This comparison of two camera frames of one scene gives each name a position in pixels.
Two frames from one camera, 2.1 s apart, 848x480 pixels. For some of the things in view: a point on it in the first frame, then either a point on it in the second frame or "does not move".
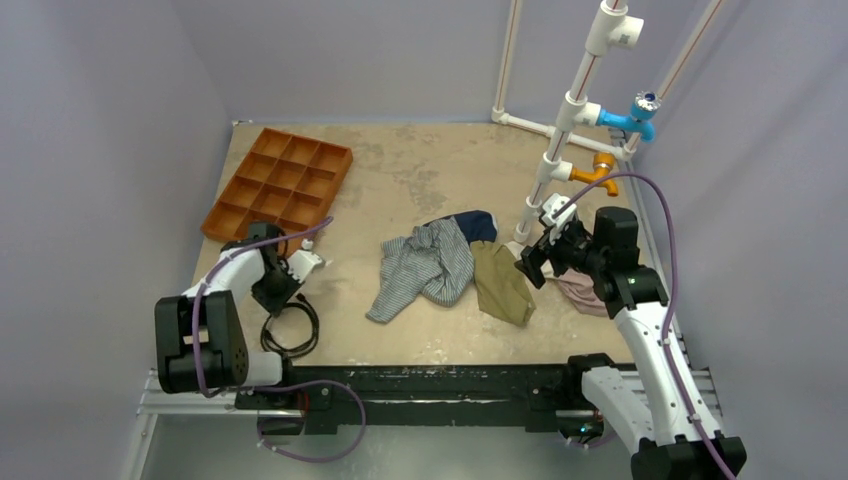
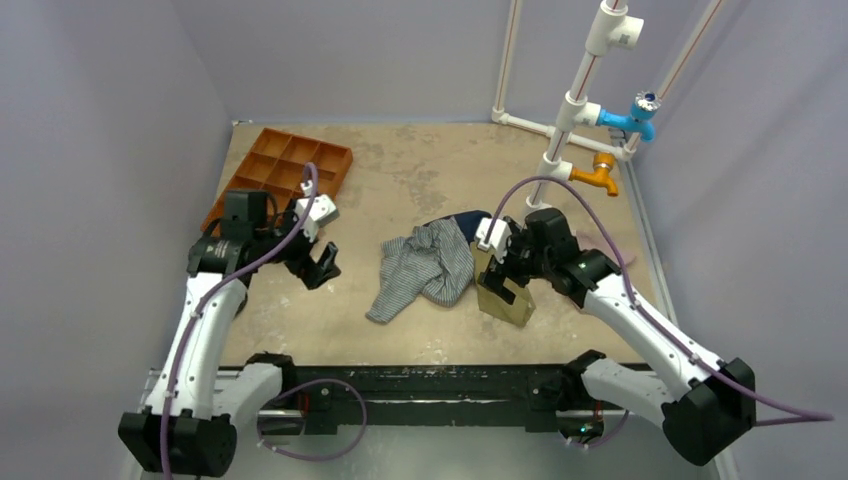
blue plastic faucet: x=640 y=119 does not move
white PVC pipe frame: x=576 y=110 does not move
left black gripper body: x=272 y=289 → x=296 y=249
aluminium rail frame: x=150 y=398 does not move
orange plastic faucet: x=603 y=164 does not move
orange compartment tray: x=285 y=179 does not move
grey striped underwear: x=434 y=258 does not move
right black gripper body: x=549 y=250 → x=502 y=266
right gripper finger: x=531 y=262 → x=496 y=284
